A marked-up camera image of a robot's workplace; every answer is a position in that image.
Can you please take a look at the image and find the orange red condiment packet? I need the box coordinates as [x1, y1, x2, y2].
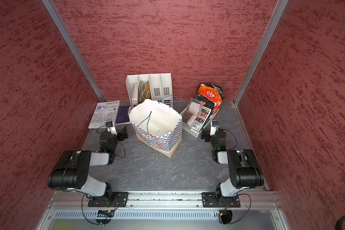
[195, 83, 224, 115]

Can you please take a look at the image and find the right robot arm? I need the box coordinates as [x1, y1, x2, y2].
[201, 128, 265, 207]

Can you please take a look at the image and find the metal corner post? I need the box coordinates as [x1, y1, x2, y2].
[233, 0, 289, 107]
[42, 0, 106, 102]

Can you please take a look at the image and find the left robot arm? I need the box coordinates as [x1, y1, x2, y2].
[47, 126, 128, 207]

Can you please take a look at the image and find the black red condiment packet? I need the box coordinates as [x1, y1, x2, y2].
[192, 94, 215, 132]

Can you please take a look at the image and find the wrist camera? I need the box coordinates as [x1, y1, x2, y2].
[210, 120, 219, 136]
[105, 121, 117, 135]

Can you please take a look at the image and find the right metal corner post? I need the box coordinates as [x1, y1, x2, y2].
[233, 0, 289, 107]

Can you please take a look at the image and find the yellow comic book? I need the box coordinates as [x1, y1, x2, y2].
[139, 80, 151, 102]

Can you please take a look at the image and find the white sketch book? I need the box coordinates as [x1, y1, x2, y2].
[88, 100, 120, 129]

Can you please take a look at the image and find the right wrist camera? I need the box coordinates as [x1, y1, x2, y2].
[210, 120, 219, 136]

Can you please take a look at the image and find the white plastic basket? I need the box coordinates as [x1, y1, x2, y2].
[183, 107, 216, 138]

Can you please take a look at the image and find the white file organizer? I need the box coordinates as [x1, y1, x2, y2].
[126, 73, 173, 107]

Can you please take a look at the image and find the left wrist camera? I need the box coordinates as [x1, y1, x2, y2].
[105, 121, 117, 135]

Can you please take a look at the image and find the checkered paper bag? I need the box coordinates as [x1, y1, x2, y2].
[129, 99, 183, 158]

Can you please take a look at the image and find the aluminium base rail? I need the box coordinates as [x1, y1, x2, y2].
[47, 190, 282, 210]

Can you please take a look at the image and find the left metal corner post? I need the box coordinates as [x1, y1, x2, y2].
[42, 0, 106, 102]

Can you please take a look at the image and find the clear brown condiment packet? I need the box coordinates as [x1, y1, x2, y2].
[181, 98, 203, 127]

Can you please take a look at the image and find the dark blue book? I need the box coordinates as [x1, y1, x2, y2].
[116, 105, 131, 125]

